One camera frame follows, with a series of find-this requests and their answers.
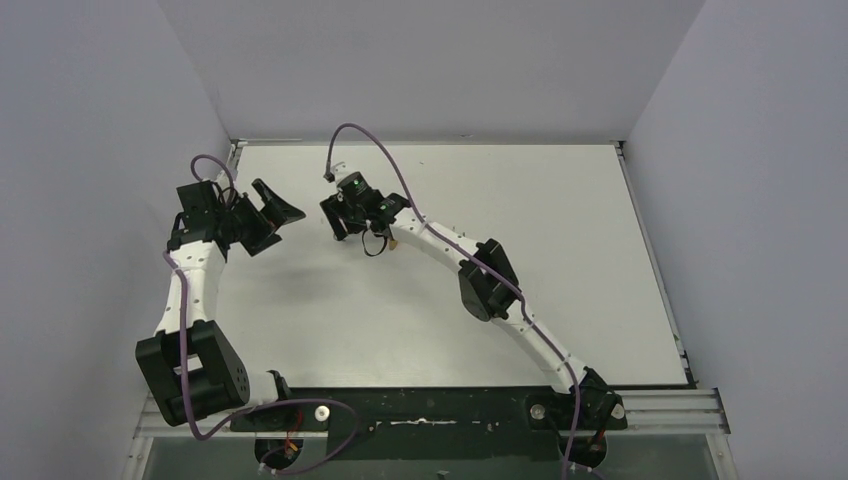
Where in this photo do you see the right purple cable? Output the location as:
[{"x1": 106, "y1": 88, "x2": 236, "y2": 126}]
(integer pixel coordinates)
[{"x1": 323, "y1": 123, "x2": 584, "y2": 480}]

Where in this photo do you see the aluminium frame rail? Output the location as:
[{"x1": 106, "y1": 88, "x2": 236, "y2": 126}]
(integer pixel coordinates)
[{"x1": 134, "y1": 390, "x2": 731, "y2": 439}]

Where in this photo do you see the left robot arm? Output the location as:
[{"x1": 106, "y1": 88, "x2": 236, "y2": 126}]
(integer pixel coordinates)
[{"x1": 135, "y1": 179, "x2": 306, "y2": 427}]

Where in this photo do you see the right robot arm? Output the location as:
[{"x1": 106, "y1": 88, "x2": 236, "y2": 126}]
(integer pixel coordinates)
[{"x1": 321, "y1": 169, "x2": 625, "y2": 427}]

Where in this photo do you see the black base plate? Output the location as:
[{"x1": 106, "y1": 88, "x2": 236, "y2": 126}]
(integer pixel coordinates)
[{"x1": 231, "y1": 386, "x2": 628, "y2": 462}]

